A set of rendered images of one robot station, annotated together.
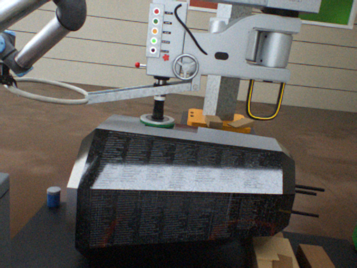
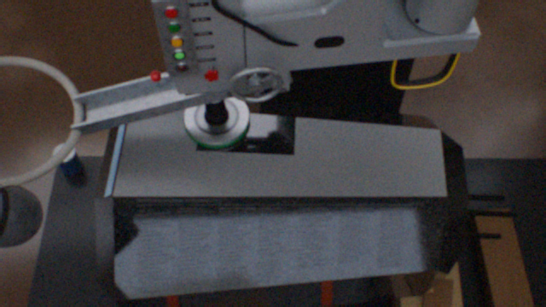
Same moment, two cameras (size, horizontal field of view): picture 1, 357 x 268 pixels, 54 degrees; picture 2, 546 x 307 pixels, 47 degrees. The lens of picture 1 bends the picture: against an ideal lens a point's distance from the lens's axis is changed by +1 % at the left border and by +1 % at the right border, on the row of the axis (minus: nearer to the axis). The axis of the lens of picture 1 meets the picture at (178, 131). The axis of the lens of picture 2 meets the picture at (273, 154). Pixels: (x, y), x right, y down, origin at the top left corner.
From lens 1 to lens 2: 150 cm
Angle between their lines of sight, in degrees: 43
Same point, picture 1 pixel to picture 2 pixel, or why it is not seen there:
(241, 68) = (374, 52)
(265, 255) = not seen: hidden behind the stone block
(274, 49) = (444, 10)
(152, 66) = (188, 83)
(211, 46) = (304, 32)
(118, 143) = (159, 218)
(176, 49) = (230, 54)
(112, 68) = not seen: outside the picture
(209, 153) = (317, 217)
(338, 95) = not seen: outside the picture
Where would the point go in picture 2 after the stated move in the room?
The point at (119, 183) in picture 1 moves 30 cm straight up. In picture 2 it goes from (177, 285) to (164, 249)
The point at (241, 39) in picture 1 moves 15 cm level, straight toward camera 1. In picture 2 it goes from (371, 10) to (368, 56)
